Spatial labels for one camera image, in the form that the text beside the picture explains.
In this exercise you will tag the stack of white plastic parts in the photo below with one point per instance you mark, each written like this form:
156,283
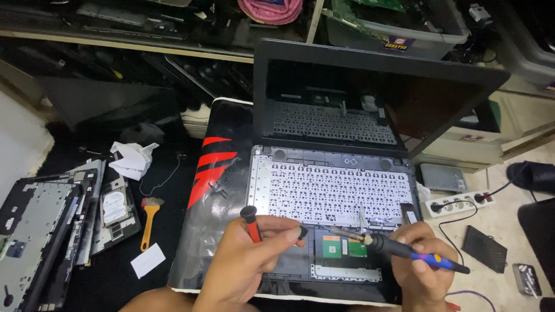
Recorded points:
196,121

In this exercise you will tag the person's left hand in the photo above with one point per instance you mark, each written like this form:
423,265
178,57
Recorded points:
243,260

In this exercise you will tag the black ribbed rectangular pad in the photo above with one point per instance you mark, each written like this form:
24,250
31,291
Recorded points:
483,249

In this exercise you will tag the white cabinet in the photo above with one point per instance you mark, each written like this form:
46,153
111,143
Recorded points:
494,130

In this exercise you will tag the black stool seat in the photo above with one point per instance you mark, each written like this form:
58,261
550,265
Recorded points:
540,242

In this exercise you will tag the white paper card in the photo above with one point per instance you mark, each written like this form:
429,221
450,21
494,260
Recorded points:
148,261

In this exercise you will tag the pile of laptop case parts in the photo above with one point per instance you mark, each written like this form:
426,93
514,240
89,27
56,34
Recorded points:
43,234

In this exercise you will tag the person's right hand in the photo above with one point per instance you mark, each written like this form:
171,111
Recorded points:
422,286

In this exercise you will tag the disassembled black laptop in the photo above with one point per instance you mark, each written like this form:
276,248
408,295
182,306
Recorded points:
334,190

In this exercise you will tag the small tray of screws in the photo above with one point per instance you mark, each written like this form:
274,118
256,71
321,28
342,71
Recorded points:
527,279

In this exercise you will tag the shelf of laptop parts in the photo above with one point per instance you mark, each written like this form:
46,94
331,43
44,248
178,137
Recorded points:
130,30

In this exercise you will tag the black shoe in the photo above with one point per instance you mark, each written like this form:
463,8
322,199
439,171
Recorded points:
531,175

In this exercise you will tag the grey bin of circuit boards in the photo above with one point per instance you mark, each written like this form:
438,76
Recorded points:
390,30

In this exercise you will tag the blue black soldering iron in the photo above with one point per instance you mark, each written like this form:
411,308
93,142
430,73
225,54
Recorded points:
390,246

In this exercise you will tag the black red work mat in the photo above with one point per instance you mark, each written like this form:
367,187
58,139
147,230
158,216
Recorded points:
208,225

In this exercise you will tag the white power strip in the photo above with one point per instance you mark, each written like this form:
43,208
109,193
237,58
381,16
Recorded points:
459,203

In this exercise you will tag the silver hard drive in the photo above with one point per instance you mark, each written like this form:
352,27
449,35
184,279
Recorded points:
114,206

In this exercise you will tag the crumpled white tissue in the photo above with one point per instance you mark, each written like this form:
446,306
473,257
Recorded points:
132,160

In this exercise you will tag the black laptop lid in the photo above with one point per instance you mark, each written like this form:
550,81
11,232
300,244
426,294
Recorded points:
108,104

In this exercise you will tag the red black screwdriver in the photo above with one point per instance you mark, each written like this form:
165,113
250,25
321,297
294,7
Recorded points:
253,227

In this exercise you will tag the grey keypad panel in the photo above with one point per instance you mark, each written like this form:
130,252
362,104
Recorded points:
442,177

